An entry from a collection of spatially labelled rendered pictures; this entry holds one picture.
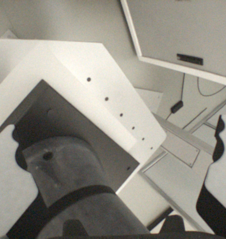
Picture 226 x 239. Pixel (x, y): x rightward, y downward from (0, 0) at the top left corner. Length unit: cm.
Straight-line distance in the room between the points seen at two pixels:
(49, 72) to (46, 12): 79
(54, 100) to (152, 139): 28
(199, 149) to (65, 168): 93
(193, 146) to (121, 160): 77
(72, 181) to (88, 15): 99
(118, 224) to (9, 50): 23
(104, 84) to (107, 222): 21
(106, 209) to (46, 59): 20
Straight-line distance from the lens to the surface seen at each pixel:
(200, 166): 108
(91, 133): 28
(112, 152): 33
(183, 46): 94
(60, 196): 20
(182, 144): 113
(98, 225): 18
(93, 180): 22
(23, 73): 26
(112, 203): 20
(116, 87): 32
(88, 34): 111
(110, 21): 118
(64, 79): 27
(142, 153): 44
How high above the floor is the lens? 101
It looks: 48 degrees down
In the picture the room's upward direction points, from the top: 128 degrees clockwise
